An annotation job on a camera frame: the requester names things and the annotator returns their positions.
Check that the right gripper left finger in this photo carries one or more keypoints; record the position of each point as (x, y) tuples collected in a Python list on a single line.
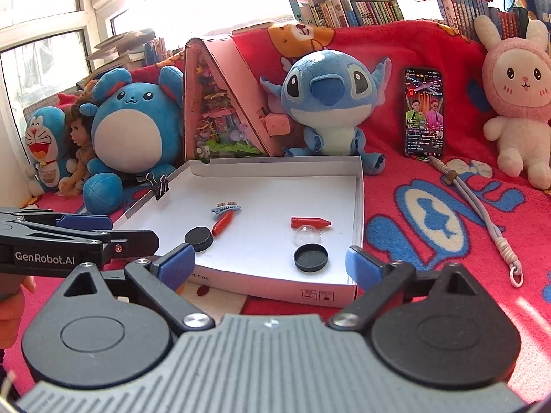
[(175, 267)]

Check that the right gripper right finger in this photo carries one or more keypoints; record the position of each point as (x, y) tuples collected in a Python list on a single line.
[(364, 268)]

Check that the black round puck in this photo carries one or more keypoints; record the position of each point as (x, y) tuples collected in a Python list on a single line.
[(199, 238)]

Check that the black round lid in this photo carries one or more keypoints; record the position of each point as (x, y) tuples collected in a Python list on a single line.
[(310, 257)]

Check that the clear glass dome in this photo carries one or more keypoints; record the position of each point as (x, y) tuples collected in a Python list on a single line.
[(306, 234)]

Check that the person's left hand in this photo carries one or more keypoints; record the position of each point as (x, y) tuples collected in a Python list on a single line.
[(11, 312)]

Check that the binder clip on box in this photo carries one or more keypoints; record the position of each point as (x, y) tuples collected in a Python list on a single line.
[(159, 185)]

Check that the white shallow cardboard box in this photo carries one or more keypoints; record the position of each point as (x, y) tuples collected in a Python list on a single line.
[(254, 254)]

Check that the Doraemon plush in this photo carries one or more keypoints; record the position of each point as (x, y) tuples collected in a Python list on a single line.
[(47, 144)]

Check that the red patterned blanket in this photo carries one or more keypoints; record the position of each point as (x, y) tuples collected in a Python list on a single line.
[(465, 306)]

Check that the brown haired doll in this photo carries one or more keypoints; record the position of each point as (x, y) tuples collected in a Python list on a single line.
[(79, 128)]

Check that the blue round mouse plush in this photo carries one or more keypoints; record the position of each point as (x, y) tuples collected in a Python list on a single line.
[(137, 128)]

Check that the pink triangular toy box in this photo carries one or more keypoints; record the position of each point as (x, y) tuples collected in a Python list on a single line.
[(225, 110)]

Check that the blue Stitch plush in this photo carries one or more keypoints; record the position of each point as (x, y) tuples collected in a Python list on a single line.
[(331, 94)]

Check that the smartphone with lit screen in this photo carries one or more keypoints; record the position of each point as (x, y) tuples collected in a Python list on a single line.
[(423, 113)]

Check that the pink bunny plush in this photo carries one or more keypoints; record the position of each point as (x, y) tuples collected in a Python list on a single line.
[(516, 81)]

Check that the row of books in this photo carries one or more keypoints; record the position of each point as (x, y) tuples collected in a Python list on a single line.
[(346, 13)]

